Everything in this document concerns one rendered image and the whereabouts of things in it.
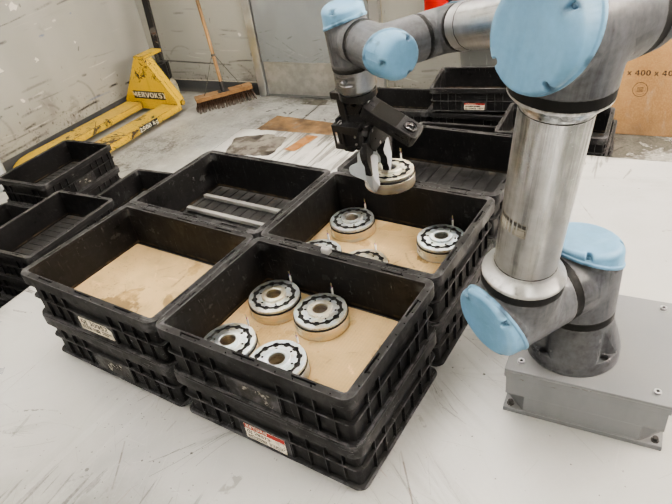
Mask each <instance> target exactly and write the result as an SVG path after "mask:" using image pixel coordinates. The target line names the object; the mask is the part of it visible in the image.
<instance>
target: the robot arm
mask: <svg viewBox="0 0 672 504"><path fill-rule="evenodd" d="M366 14H367V11H366V10H365V6H364V3H363V1H362V0H333V1H331V2H329V3H327V4H326V5H325V6H324V7H323V8H322V10H321V17H322V23H323V32H324V34H325V39H326V43H327V48H328V53H329V57H330V62H331V67H332V71H333V76H334V80H335V85H336V88H335V89H334V90H331V91H330V92H329V94H330V98H331V99H333V100H336V101H337V106H338V110H339V116H338V117H337V118H336V119H335V122H334V123H333V124H332V125H331V128H332V132H333V136H334V141H335V145H336V149H342V150H345V151H349V152H355V150H360V152H359V153H358V155H357V160H358V162H357V163H355V164H353V165H351V166H350V167H349V171H350V173H351V174H352V175H353V176H356V177H358V178H360V179H363V180H365V181H367V182H368V184H369V186H370V188H371V189H372V191H373V192H377V190H378V188H379V186H380V181H379V172H378V162H379V163H381V164H382V167H383V170H391V164H392V137H393V138H394V139H396V140H398V141H399V142H401V143H402V144H404V145H406V146H407V147H411V146H412V145H413V144H414V143H415V142H416V140H417V139H418V138H419V136H420V134H421V133H422V130H423V125H421V124H420V123H418V122H416V121H415V120H413V119H411V118H410V117H408V116H406V115H405V114H403V113H402V112H400V111H398V110H397V109H395V108H393V107H392V106H390V105H388V104H387V103H385V102H383V101H382V100H380V99H379V98H377V97H375V96H376V95H377V92H378V91H377V85H376V84H377V77H379V78H384V79H387V80H390V81H397V80H401V79H403V78H405V77H406V76H407V75H408V74H409V73H410V72H412V70H413V69H414V67H415V65H416V64H417V63H420V62H423V61H425V60H428V59H431V58H434V57H437V56H440V55H444V54H448V53H454V52H462V51H470V50H478V49H487V48H490V51H491V57H492V58H493V59H495V58H496V60H497V64H496V65H495V69H496V72H497V74H498V75H499V77H500V79H501V80H502V81H503V83H504V84H505V85H506V86H507V89H506V90H507V93H508V95H509V97H510V98H511V99H512V100H513V101H514V102H515V103H516V104H517V105H518V106H517V112H516V119H515V125H514V131H513V138H512V144H511V151H510V157H509V164H508V170H507V176H506V183H505V189H504V196H503V202H502V209H501V215H500V221H499V228H498V234H497V241H496V247H495V248H493V249H492V250H490V251H489V252H488V253H487V254H486V256H485V257H484V259H483V262H482V266H481V273H480V279H479V281H478V282H477V283H476V284H471V285H469V286H468V288H466V289H465V290H464V291H463V292H462V294H461V298H460V302H461V308H462V311H463V314H464V317H465V319H466V321H467V323H468V324H469V326H470V328H471V329H472V331H473V332H474V333H475V335H476V336H477V337H478V338H479V340H480V341H481V342H482V343H483V344H484V345H486V346H487V347H488V348H489V349H491V350H492V351H494V352H495V353H498V354H500V355H506V356H510V355H513V354H515V353H517V352H519V351H521V350H526V349H528V351H529V353H530V355H531V356H532V358H533V359H534V360H535V361H536V362H537V363H539V364H540V365H541V366H543V367H544V368H546V369H548V370H550V371H552V372H554V373H557V374H560V375H564V376H568V377H576V378H586V377H593V376H597V375H600V374H603V373H605V372H607V371H609V370H610V369H611V368H613V367H614V365H615V364H616V363H617V361H618V359H619V355H620V350H621V338H620V334H619V330H618V327H617V323H616V319H615V312H616V307H617V301H618V296H619V290H620V285H621V279H622V274H623V269H624V268H625V266H626V262H625V254H626V248H625V245H624V243H623V241H622V240H621V238H620V237H619V236H617V235H616V234H615V233H613V232H612V231H610V230H608V229H606V228H603V227H601V226H598V225H594V224H590V223H582V222H569V221H570V217H571V213H572V209H573V206H574V202H575V198H576V194H577V190H578V186H579V182H580V178H581V174H582V170H583V166H584V163H585V159H586V155H587V151H588V147H589V143H590V139H591V135H592V131H593V127H594V123H595V119H596V116H597V114H598V113H600V112H602V111H604V110H606V109H608V108H609V107H610V106H612V104H613V103H614V102H615V100H616V98H617V95H618V91H619V87H620V84H621V80H622V76H623V73H624V69H625V66H626V64H627V62H628V61H631V60H633V59H636V58H638V57H640V56H643V55H645V54H647V53H650V52H652V51H654V50H656V49H658V48H660V47H661V46H663V45H664V44H665V43H667V42H668V41H669V40H671V39H672V0H462V1H452V2H449V3H446V4H444V5H443V6H439V7H436V8H433V9H429V10H426V11H423V12H419V13H416V14H413V15H409V16H406V17H402V18H399V19H396V20H392V21H389V22H386V23H378V22H376V21H373V20H371V19H368V18H367V17H366ZM339 120H342V121H339ZM338 121H339V122H338ZM337 122H338V123H337ZM335 132H337V135H338V139H339V143H337V139H336V134H335Z"/></svg>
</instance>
